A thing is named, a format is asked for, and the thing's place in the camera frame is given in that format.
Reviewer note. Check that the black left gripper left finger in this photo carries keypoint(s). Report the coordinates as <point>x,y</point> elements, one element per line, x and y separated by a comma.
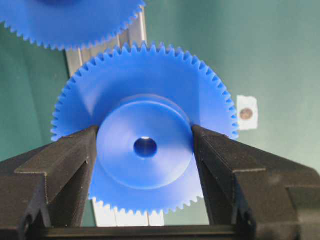
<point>52,180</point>

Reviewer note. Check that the white tape marker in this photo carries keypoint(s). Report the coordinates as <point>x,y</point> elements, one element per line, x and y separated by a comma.
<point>247,112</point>

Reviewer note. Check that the small blue plastic gear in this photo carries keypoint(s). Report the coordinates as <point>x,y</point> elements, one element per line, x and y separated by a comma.
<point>145,100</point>

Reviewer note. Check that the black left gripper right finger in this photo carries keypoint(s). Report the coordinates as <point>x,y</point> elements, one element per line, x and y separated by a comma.
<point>266,190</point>

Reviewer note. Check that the large blue plastic gear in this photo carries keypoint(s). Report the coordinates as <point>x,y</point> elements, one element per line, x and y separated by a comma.
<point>68,24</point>

